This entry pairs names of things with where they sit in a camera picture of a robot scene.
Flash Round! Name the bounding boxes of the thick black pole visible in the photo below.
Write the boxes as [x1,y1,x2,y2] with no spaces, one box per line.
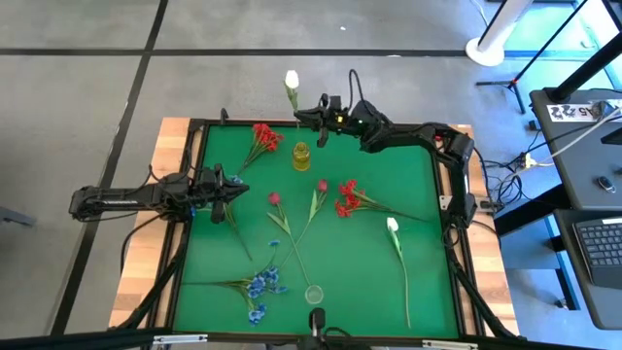
[546,32,622,103]

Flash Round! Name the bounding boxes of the grey floor object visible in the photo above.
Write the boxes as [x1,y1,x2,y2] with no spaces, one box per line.
[0,205,38,228]

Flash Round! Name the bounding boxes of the green table mat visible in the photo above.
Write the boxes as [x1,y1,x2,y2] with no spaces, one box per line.
[172,121,461,340]

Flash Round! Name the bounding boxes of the large blue artificial flower bunch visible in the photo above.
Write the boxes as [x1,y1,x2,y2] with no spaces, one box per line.
[183,238,291,326]

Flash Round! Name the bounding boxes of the thin black tripod stand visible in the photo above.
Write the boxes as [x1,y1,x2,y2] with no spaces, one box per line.
[474,0,592,116]

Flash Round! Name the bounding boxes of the white cable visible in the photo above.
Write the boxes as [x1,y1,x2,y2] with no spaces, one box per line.
[509,109,622,172]

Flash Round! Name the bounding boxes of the red artificial tulip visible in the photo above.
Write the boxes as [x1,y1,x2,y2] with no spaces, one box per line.
[265,192,312,289]

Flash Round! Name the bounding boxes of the clear glass vase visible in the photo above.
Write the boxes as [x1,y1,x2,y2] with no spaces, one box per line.
[304,284,326,305]

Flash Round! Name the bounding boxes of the single blue artificial flower stem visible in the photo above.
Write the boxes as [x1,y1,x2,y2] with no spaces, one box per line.
[223,173,254,263]

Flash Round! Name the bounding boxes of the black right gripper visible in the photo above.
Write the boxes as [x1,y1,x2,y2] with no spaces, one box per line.
[294,94,359,147]

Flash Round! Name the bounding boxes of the loose green stem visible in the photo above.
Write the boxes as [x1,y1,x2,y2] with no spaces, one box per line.
[279,178,329,269]

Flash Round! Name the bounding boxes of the white artificial tulip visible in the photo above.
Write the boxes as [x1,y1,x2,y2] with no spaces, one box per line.
[284,69,301,131]
[386,216,413,330]

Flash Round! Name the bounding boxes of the wooden table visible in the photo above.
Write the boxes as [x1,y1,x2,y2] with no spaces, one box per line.
[109,116,521,341]

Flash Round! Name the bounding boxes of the white paper label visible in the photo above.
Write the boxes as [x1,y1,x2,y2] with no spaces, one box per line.
[547,102,597,123]

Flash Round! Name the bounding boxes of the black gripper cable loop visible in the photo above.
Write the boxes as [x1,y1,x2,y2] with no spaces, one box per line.
[347,68,366,107]

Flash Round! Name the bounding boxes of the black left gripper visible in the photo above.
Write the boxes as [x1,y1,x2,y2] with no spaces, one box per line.
[196,163,251,225]

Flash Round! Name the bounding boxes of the black keyboard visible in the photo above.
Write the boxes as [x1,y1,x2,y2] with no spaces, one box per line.
[572,218,622,291]

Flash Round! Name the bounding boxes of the white pillar with round base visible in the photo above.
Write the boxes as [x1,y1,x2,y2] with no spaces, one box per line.
[465,0,536,68]

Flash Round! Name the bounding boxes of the dark grey desk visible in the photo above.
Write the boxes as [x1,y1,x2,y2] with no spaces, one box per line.
[529,88,622,211]

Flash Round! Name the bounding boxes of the red artificial flower bunch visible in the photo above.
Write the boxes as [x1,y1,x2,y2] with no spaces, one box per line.
[235,122,286,177]
[333,179,432,224]

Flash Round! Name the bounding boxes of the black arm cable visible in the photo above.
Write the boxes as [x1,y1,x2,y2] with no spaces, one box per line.
[120,213,164,276]

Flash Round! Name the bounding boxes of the silver metal bracket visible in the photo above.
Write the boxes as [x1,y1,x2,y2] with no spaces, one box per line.
[152,332,209,346]
[421,338,480,350]

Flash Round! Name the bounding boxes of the black table-level camera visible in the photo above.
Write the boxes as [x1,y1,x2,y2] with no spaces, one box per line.
[308,307,328,339]

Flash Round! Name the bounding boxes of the yellow glass vase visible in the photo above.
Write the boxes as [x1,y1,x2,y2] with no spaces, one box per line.
[292,141,312,172]

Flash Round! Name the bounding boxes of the black table frame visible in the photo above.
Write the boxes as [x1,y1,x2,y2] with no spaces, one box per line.
[145,107,517,341]

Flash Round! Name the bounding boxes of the black cable bundle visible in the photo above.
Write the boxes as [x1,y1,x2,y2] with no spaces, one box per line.
[473,145,536,208]

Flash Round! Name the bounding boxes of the black camera rig frame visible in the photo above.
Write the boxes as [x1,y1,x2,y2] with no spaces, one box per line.
[0,242,622,350]

